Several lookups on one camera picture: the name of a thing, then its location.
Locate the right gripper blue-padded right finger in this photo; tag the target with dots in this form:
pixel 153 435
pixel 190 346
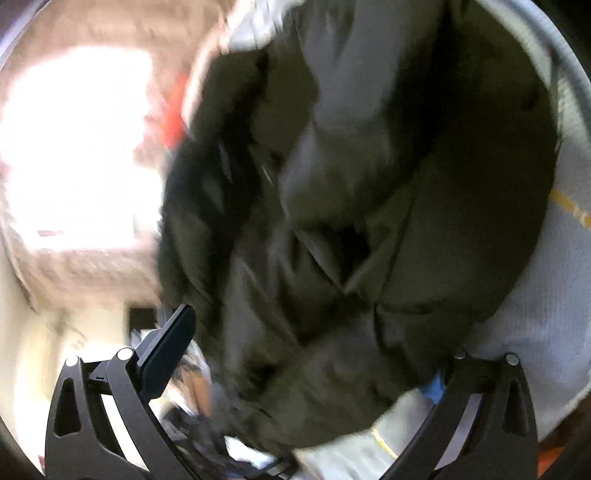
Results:
pixel 483 427

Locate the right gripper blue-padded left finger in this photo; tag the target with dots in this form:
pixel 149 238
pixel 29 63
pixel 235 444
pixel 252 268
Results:
pixel 80 441

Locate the black hooded puffer jacket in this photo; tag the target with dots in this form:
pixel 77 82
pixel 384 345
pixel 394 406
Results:
pixel 350 201

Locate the blue plaid bed sheet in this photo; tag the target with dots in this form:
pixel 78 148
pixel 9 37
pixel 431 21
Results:
pixel 545 319

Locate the pink lace curtain left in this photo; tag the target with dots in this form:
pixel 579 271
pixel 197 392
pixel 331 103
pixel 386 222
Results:
pixel 53 274

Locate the orange carrot plush pillow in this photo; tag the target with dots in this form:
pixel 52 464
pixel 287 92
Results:
pixel 171 122

